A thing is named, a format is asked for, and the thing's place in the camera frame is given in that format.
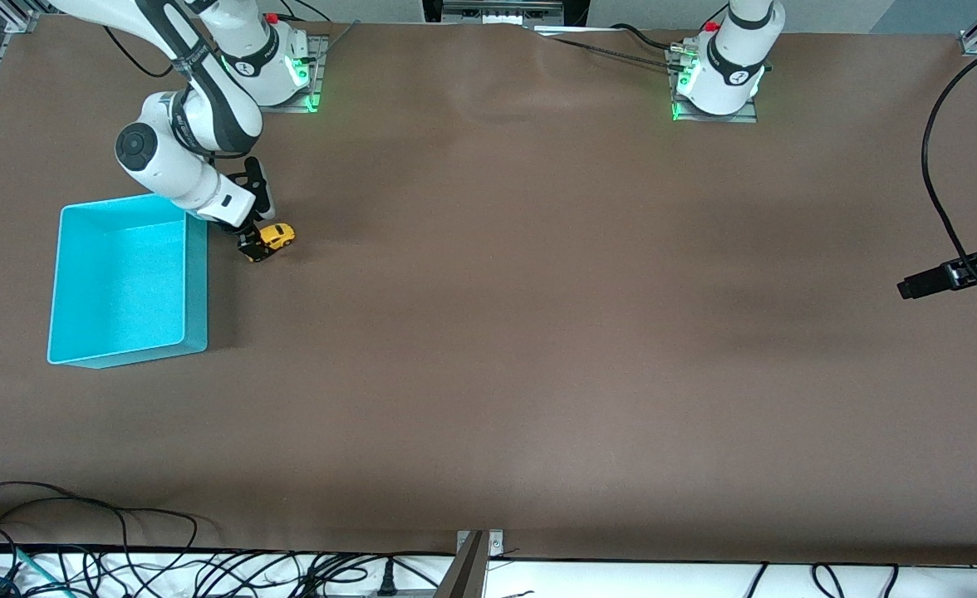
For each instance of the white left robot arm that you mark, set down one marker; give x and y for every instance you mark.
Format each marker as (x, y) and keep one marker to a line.
(733, 58)

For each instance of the black power plug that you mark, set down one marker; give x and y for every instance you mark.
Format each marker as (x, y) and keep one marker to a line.
(387, 581)

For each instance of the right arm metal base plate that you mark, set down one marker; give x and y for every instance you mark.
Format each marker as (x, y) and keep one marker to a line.
(277, 109)

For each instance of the white power strip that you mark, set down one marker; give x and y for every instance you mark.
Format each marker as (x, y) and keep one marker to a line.
(501, 12)

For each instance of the yellow beetle toy car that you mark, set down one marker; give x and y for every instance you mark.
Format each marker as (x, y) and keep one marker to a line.
(277, 236)

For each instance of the thin grey rod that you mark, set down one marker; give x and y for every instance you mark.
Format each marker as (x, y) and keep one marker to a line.
(341, 37)

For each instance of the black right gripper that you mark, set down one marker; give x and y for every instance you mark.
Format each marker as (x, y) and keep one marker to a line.
(238, 228)

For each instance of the black stand frame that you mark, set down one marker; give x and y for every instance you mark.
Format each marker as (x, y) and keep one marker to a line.
(432, 10)

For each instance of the metal table bracket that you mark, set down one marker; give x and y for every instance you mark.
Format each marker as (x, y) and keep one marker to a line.
(472, 573)

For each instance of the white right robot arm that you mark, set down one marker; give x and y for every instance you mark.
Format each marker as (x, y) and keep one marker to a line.
(206, 124)

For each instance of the turquoise plastic bin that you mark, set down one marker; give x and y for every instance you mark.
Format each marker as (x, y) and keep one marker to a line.
(123, 282)

